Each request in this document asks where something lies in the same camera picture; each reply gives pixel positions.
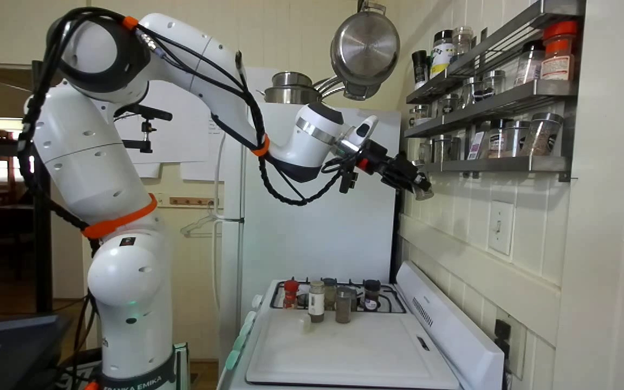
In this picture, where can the dark glass bottle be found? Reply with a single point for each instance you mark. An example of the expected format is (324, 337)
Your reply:
(418, 68)

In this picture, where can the white label spice jar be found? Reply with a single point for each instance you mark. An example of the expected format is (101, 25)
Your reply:
(318, 302)

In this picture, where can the dark pepper spice jar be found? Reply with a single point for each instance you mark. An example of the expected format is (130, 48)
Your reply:
(547, 134)

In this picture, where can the black stand pole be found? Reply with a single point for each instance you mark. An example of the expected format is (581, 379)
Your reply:
(41, 274)

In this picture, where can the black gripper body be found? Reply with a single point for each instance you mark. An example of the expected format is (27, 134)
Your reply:
(390, 165)

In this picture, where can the labelled glass spice jar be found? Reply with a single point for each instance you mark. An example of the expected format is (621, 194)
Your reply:
(501, 138)

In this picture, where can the white label black lid container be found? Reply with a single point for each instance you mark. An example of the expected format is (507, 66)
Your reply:
(443, 54)

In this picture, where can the white barcode spice box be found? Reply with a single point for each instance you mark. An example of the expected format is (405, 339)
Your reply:
(479, 141)

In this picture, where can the white stove cover board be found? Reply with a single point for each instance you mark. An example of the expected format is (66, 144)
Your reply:
(340, 357)

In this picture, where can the small steel pot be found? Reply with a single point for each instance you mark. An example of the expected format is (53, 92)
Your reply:
(288, 86)

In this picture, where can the pale glass jar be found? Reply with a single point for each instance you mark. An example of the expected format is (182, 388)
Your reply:
(521, 70)

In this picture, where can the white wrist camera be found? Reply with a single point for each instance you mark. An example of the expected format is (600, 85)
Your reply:
(360, 132)

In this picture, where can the red lid labelled jar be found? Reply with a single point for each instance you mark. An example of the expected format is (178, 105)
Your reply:
(559, 48)

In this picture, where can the pale green white strip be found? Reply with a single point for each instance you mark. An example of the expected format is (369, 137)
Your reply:
(237, 343)

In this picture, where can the red lid spice jar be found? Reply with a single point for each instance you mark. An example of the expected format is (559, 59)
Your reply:
(292, 290)

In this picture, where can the white wall light switch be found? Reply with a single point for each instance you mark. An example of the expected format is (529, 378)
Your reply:
(499, 228)

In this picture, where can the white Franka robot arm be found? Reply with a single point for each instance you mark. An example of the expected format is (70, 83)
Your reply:
(130, 288)

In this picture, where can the white refrigerator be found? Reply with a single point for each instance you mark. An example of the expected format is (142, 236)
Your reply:
(326, 239)

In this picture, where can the wall outlet with plug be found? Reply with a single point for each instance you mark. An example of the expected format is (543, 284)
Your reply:
(504, 337)

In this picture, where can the dark monitor screen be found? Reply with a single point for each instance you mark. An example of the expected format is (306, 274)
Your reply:
(10, 353)

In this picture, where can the white kitchen stove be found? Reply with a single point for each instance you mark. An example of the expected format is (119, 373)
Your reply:
(455, 339)

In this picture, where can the dark lid glass jar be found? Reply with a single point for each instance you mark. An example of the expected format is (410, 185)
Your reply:
(372, 292)

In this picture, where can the small wooden wall rail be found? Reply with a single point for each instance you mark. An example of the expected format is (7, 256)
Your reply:
(193, 202)

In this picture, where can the black stand-mounted camera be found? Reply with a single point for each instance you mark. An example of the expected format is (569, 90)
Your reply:
(145, 126)

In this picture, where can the glass jar brown spice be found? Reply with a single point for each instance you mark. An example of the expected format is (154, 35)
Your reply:
(343, 305)

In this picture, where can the large hanging steel pan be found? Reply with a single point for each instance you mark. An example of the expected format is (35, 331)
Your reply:
(364, 50)

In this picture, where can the yellow spice glass jar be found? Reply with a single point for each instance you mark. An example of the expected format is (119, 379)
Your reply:
(331, 288)

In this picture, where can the white paper sheet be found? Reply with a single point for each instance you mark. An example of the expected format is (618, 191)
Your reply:
(196, 131)

